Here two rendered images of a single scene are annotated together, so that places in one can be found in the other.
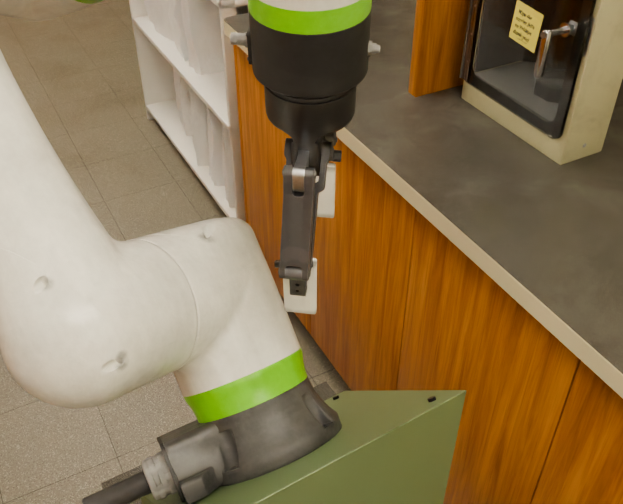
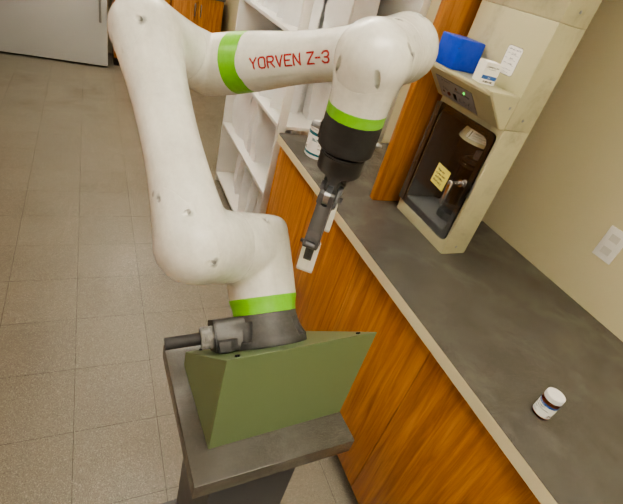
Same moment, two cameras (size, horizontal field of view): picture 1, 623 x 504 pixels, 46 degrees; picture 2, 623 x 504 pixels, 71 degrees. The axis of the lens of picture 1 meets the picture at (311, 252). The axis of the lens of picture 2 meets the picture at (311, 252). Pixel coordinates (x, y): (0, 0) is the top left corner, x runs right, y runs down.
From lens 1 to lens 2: 0.15 m
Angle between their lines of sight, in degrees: 6
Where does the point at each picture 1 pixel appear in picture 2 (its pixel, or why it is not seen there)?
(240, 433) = (256, 324)
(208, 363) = (249, 284)
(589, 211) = (451, 280)
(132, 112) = not seen: hidden behind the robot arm
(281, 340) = (289, 284)
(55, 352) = (185, 247)
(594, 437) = (427, 398)
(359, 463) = (315, 352)
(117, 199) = not seen: hidden behind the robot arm
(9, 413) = (92, 319)
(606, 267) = (454, 309)
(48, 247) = (194, 196)
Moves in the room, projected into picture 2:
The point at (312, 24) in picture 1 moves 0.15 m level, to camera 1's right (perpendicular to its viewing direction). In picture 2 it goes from (356, 123) to (454, 151)
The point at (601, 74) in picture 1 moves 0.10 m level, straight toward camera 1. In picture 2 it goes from (473, 211) to (467, 221)
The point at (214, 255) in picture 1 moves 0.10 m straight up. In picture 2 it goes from (268, 230) to (279, 180)
